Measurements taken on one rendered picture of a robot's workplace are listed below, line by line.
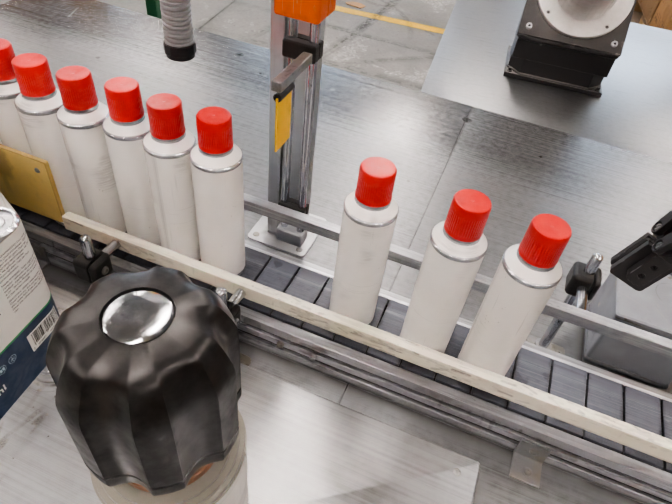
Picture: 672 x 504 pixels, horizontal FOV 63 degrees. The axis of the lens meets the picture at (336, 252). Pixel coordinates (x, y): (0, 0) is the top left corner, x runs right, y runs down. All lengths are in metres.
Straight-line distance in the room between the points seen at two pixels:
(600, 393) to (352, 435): 0.27
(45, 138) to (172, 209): 0.16
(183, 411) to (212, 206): 0.36
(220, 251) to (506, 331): 0.31
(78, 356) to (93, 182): 0.44
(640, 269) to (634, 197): 0.58
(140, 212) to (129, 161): 0.07
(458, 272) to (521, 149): 0.60
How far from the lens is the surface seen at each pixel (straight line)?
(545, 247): 0.47
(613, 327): 0.60
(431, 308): 0.53
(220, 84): 1.13
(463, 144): 1.04
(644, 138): 1.25
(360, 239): 0.50
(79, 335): 0.24
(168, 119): 0.55
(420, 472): 0.54
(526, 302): 0.50
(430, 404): 0.61
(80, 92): 0.61
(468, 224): 0.47
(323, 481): 0.52
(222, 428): 0.26
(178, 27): 0.64
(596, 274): 0.64
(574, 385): 0.65
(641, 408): 0.67
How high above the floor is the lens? 1.36
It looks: 44 degrees down
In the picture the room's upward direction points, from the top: 8 degrees clockwise
